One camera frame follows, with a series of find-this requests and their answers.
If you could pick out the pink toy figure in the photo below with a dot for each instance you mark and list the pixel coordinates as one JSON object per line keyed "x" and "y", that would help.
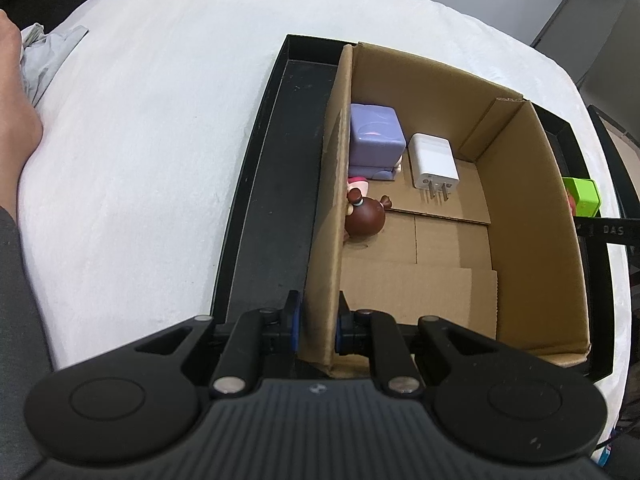
{"x": 358, "y": 185}

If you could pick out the black shallow tray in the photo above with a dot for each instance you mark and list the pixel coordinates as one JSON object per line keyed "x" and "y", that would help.
{"x": 272, "y": 200}

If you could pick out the brown cardboard box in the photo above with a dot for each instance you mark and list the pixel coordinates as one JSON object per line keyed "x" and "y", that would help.
{"x": 530, "y": 240}

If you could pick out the green cube toy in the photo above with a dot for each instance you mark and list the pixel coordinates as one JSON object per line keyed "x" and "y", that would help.
{"x": 585, "y": 197}

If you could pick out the black framed brown board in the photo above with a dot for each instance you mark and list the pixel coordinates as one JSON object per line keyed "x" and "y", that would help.
{"x": 617, "y": 150}

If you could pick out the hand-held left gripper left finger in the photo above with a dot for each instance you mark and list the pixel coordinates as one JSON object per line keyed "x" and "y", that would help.
{"x": 296, "y": 321}

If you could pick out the purple cube toy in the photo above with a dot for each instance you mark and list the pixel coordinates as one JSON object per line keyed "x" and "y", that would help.
{"x": 375, "y": 132}

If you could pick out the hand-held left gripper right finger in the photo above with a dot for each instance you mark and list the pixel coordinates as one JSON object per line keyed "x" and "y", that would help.
{"x": 340, "y": 331}

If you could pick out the small brown-haired doll figure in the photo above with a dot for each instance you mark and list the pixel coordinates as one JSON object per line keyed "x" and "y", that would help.
{"x": 367, "y": 215}

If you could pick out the white wall charger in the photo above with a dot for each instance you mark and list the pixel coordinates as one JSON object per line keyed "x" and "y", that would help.
{"x": 432, "y": 160}

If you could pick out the person's grey trouser leg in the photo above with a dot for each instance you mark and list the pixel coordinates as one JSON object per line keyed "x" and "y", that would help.
{"x": 20, "y": 350}

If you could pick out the grey crumpled cloth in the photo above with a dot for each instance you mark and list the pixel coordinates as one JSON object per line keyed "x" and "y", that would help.
{"x": 45, "y": 57}

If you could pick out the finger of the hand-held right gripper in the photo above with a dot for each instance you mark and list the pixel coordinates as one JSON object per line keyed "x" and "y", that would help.
{"x": 610, "y": 230}

